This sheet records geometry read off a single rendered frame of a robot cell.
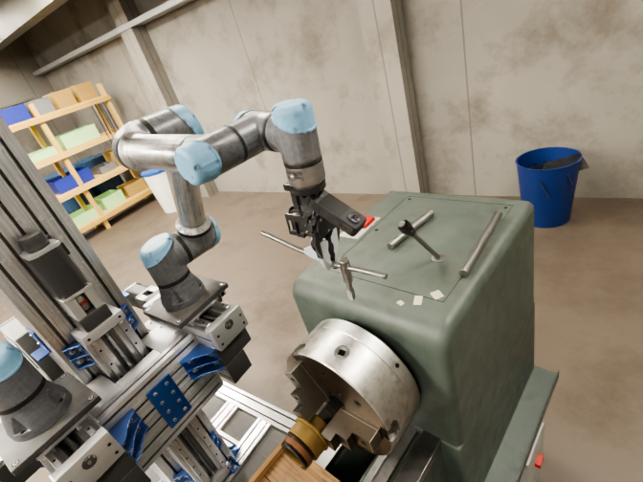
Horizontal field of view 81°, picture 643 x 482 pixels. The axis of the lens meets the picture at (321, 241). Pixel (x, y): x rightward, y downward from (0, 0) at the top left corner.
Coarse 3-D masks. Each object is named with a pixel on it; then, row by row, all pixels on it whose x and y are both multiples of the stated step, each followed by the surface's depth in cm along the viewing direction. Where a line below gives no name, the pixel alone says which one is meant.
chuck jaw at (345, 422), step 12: (336, 420) 83; (348, 420) 82; (360, 420) 81; (324, 432) 81; (336, 432) 80; (348, 432) 79; (360, 432) 78; (372, 432) 78; (384, 432) 79; (336, 444) 80; (348, 444) 79; (360, 444) 80; (372, 444) 77
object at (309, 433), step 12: (300, 420) 82; (312, 420) 83; (288, 432) 83; (300, 432) 80; (312, 432) 80; (288, 444) 79; (300, 444) 79; (312, 444) 79; (324, 444) 80; (288, 456) 83; (300, 456) 77; (312, 456) 79; (300, 468) 81
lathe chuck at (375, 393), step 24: (312, 336) 90; (336, 336) 85; (288, 360) 92; (312, 360) 82; (336, 360) 80; (360, 360) 80; (336, 384) 81; (360, 384) 77; (384, 384) 78; (360, 408) 80; (384, 408) 77; (408, 408) 82
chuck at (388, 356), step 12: (324, 324) 91; (336, 324) 89; (348, 324) 87; (360, 336) 84; (372, 336) 84; (372, 348) 82; (384, 348) 82; (384, 360) 81; (396, 360) 82; (396, 372) 81; (408, 372) 82; (408, 384) 82
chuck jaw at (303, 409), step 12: (300, 348) 90; (300, 360) 87; (288, 372) 85; (300, 372) 85; (312, 372) 87; (300, 384) 84; (312, 384) 85; (300, 396) 83; (312, 396) 84; (324, 396) 86; (300, 408) 83; (312, 408) 84
